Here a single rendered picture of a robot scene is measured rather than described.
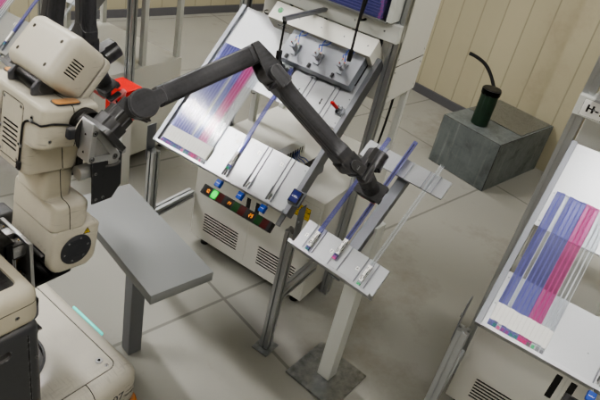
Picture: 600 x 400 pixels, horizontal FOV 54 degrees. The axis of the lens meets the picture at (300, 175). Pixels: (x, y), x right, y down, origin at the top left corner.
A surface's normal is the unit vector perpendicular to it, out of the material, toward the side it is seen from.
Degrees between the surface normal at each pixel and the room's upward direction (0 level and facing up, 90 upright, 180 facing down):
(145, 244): 0
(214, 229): 90
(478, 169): 90
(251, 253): 90
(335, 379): 0
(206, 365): 0
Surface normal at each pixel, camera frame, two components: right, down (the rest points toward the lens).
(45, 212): -0.58, 0.18
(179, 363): 0.19, -0.84
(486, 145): -0.74, 0.22
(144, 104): 0.43, 0.01
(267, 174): -0.27, -0.33
